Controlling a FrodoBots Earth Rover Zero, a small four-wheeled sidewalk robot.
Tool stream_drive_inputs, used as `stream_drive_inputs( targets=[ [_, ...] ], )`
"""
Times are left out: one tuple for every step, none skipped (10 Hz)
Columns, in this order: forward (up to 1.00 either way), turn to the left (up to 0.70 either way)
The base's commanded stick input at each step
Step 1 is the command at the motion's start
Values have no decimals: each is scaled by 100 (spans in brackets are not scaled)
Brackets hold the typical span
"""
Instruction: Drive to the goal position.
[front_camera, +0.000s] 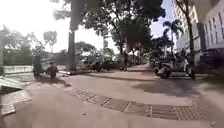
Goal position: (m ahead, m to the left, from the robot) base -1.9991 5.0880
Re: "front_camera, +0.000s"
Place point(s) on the long metal drain grate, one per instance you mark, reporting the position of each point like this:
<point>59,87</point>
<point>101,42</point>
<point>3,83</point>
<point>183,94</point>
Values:
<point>133,107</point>

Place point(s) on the pale building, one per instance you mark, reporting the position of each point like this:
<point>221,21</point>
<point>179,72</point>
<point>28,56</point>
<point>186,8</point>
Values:
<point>213,26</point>

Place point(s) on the dark vehicle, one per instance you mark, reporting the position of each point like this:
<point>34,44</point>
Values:
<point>211,60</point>

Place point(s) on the palm tree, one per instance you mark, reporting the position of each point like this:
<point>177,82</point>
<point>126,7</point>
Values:
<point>172,28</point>

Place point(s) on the pale low wall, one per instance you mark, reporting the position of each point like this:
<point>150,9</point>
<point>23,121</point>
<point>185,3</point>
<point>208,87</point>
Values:
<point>16,69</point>

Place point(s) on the large tree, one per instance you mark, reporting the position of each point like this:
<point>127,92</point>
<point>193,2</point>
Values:
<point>75,33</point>

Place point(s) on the person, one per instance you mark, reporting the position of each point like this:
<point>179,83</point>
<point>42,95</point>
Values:
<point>125,60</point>

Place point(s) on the row of trees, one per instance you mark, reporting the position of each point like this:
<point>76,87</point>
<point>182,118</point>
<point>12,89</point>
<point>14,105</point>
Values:
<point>20,43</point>

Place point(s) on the grey paved sidewalk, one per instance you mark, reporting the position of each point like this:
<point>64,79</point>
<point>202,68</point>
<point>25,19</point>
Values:
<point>110,86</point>

